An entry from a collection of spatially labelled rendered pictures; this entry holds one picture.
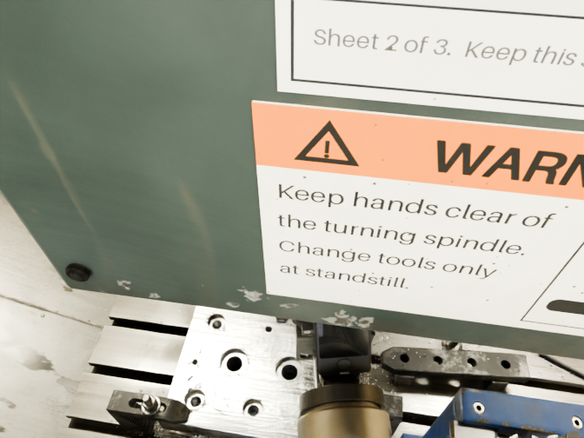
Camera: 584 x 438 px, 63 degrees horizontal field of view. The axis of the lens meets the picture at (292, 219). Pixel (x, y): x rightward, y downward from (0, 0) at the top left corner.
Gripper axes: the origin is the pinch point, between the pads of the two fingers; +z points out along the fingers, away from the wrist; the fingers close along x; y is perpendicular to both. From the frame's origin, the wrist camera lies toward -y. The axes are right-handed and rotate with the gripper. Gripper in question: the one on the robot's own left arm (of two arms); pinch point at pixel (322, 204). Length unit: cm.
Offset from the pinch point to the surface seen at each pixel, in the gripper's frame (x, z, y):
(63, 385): -57, 7, 75
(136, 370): -33, 1, 52
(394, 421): 12.9, -12.2, 42.9
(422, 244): 0.5, -20.8, -24.7
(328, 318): -2.4, -20.5, -18.0
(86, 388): -42, -2, 51
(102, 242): -12.1, -18.3, -22.0
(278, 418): -6.0, -11.0, 42.1
